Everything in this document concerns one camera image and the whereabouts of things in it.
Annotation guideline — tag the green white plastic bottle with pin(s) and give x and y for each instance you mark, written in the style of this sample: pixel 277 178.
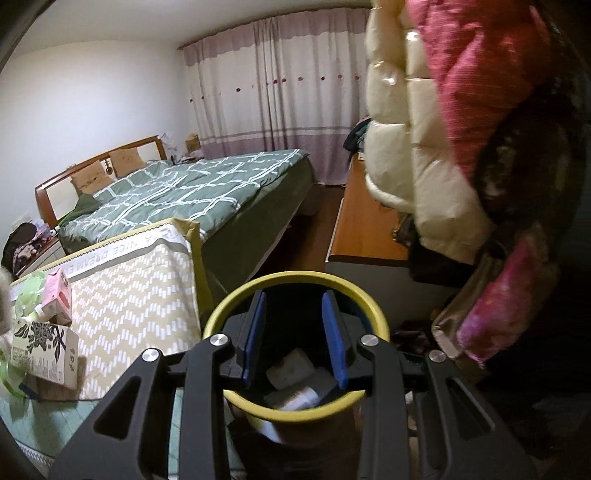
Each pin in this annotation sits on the green white plastic bottle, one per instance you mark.
pixel 14 373

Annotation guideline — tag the brown left pillow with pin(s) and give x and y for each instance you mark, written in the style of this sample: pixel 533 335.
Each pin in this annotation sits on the brown left pillow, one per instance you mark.
pixel 90 179

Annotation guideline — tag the yellow rimmed trash bin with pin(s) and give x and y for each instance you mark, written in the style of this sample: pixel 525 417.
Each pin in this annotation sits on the yellow rimmed trash bin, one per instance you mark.
pixel 292 345

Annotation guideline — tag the pink white curtain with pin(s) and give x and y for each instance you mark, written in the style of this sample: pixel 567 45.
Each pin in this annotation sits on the pink white curtain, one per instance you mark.
pixel 284 82

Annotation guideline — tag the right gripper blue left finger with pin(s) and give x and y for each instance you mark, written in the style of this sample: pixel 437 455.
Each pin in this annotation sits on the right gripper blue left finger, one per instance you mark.
pixel 249 335

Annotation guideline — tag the white bedside drawer cabinet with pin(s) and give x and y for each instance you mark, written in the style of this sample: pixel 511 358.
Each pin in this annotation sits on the white bedside drawer cabinet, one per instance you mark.
pixel 37 260

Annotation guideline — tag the wooden bed headboard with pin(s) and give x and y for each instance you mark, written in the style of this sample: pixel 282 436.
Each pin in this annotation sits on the wooden bed headboard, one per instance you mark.
pixel 58 195

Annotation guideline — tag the cream puffer jacket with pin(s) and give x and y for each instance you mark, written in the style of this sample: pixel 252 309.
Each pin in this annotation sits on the cream puffer jacket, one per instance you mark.
pixel 410 165

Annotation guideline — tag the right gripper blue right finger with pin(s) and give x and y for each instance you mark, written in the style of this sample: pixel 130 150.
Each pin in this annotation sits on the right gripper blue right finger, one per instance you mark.
pixel 337 338

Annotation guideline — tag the orange wooden desk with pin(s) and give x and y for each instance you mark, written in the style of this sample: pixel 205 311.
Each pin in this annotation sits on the orange wooden desk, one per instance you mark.
pixel 363 230

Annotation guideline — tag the white pill bottle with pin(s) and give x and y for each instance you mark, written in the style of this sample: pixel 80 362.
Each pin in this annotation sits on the white pill bottle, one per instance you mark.
pixel 305 394

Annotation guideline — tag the brown right pillow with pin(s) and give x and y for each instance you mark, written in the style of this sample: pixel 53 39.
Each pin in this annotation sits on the brown right pillow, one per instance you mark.
pixel 126 161

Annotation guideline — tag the green plastic bag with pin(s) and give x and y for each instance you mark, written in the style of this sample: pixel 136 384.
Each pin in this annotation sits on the green plastic bag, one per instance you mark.
pixel 30 294

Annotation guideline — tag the green checked quilt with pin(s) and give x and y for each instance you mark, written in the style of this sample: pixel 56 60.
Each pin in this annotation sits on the green checked quilt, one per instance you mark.
pixel 208 192

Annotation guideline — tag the white printed carton box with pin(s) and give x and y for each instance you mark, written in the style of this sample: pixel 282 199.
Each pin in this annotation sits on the white printed carton box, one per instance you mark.
pixel 47 351

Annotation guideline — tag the pink puffer jacket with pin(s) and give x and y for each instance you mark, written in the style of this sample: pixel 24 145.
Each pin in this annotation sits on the pink puffer jacket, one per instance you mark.
pixel 511 97

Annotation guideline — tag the pile of clothes on desk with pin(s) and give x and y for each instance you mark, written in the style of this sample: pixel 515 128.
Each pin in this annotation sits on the pile of clothes on desk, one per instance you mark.
pixel 355 141

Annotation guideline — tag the dark clothes on cabinet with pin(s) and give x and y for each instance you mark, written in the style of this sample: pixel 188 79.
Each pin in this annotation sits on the dark clothes on cabinet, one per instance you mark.
pixel 22 245

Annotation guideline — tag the pink milk carton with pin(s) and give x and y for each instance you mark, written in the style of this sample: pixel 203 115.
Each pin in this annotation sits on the pink milk carton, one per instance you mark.
pixel 56 302

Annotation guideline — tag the brown pillow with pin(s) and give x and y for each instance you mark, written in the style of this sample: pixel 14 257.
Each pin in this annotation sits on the brown pillow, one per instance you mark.
pixel 126 161
pixel 90 179

